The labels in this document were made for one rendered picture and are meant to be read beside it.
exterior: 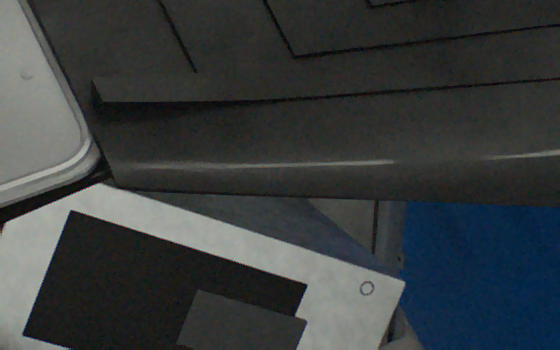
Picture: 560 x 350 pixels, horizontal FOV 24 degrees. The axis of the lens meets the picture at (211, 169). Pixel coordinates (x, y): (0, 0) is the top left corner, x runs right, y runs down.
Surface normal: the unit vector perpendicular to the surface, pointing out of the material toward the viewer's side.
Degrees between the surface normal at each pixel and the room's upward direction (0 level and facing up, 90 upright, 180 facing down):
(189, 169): 16
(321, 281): 50
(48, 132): 7
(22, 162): 7
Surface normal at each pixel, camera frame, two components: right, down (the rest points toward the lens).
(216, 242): 0.27, 0.25
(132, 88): 0.18, -0.51
